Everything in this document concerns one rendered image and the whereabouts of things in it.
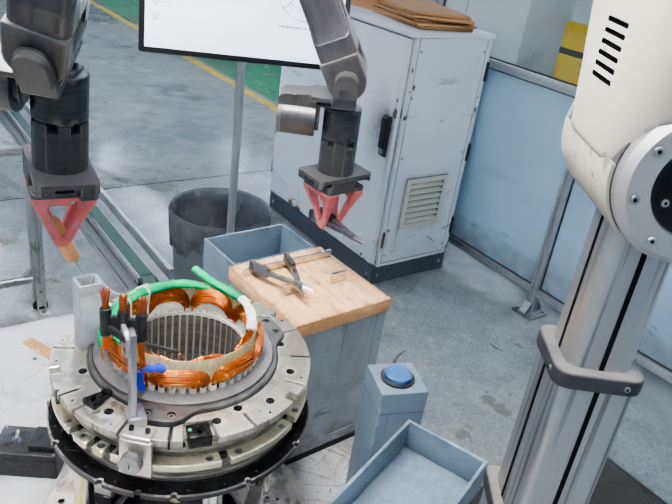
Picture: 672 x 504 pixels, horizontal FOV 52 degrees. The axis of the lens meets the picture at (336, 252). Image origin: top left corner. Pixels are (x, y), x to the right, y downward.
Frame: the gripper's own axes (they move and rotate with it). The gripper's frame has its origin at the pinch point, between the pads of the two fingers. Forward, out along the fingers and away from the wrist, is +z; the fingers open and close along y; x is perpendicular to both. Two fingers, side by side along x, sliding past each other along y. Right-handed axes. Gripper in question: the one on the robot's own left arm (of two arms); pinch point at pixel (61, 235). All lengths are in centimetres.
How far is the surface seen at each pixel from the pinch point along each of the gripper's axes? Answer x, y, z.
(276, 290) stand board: 33.4, -7.6, 17.9
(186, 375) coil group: 10.6, 16.3, 9.6
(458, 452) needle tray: 40, 32, 15
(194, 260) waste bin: 65, -128, 94
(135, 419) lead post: 4.4, 18.9, 12.0
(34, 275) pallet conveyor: 17, -172, 124
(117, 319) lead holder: 3.2, 14.5, 1.7
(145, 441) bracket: 4.8, 21.6, 12.8
